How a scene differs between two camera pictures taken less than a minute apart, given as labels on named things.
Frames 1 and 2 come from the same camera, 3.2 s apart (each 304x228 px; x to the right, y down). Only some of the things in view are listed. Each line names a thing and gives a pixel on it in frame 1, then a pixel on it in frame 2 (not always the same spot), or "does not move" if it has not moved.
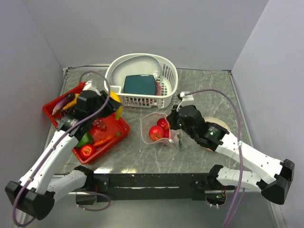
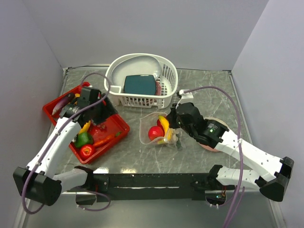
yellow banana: [116, 96] to [167, 130]
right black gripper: [172, 117] does not move
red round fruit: [156, 132] does not move
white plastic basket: [168, 81] does not move
